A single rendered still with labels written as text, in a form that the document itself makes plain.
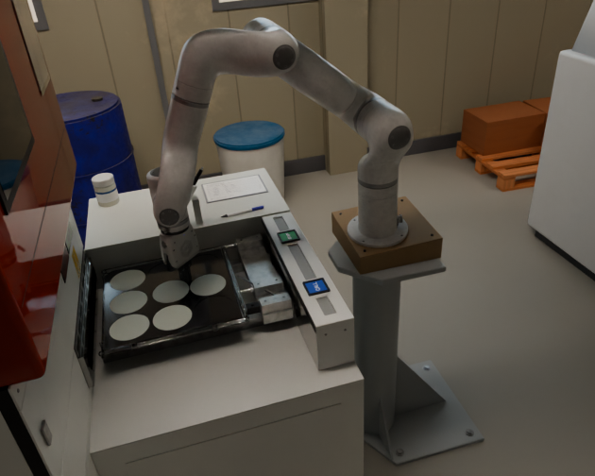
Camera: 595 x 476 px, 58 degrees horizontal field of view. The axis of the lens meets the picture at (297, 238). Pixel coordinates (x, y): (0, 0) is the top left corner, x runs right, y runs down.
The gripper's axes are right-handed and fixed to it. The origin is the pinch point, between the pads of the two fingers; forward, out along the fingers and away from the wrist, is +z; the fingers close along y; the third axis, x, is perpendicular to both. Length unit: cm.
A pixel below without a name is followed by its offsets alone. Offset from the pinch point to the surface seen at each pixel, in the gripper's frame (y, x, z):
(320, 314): -1.8, -45.2, -3.9
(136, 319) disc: -19.3, -0.3, 2.0
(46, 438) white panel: -61, -28, -15
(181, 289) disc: -4.1, -2.2, 1.9
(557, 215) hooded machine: 203, -74, 68
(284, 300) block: 4.1, -30.8, 1.3
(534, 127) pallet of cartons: 325, -36, 65
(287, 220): 32.3, -14.0, -3.9
